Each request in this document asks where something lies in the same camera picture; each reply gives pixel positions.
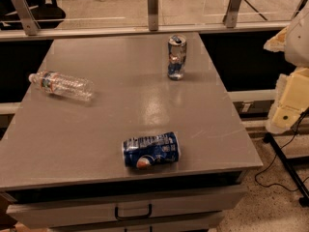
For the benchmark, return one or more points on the crushed blue Pepsi can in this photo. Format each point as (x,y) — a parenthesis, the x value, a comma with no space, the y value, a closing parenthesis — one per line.
(146,151)

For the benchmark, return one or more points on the grey cabinet drawer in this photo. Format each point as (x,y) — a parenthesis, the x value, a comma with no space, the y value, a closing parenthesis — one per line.
(101,209)

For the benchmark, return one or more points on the left metal rail bracket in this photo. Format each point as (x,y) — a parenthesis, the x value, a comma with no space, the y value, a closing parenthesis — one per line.
(29,24)

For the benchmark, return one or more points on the black drawer handle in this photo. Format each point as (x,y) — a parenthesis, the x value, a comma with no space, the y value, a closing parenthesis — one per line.
(135,213)

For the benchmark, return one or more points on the clear plastic water bottle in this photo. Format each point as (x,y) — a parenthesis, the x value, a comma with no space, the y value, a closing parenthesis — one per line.
(67,86)

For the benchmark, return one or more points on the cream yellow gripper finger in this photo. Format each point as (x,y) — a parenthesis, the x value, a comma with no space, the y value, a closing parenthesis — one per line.
(291,100)

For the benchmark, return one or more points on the black stand leg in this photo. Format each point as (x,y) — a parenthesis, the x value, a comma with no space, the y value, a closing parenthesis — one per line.
(290,164)

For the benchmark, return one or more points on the right metal rail bracket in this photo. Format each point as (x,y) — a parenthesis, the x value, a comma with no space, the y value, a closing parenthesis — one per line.
(230,18)

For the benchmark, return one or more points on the middle metal rail bracket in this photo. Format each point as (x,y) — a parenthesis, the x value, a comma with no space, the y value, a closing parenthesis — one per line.
(153,15)

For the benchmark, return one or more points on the metal rail bracket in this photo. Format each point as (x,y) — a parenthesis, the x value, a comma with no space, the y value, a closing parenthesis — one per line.
(29,24)
(153,15)
(230,18)

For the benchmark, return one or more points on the upright silver blue can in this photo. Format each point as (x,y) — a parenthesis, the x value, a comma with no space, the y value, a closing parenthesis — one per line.
(177,46)

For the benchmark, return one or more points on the black office chair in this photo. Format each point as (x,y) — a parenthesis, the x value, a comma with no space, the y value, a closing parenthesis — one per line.
(46,12)

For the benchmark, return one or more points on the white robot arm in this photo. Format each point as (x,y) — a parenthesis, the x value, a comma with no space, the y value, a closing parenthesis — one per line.
(293,41)

